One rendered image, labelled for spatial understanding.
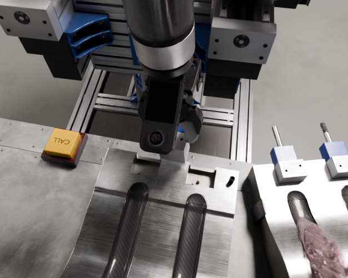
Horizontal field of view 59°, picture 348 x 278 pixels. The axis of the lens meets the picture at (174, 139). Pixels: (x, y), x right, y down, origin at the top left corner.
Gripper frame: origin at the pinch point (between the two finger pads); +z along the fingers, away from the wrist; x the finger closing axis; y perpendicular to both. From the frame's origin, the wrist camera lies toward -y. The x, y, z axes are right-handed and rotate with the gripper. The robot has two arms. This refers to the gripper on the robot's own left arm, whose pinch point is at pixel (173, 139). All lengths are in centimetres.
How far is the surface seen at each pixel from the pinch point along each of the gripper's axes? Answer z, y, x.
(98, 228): 4.5, -17.8, 9.4
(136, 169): 7.6, -4.4, 7.2
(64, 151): 9.1, -3.5, 24.5
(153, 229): 5.2, -15.4, 0.0
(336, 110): 105, 90, -63
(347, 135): 104, 74, -69
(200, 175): 8.6, -2.6, -5.4
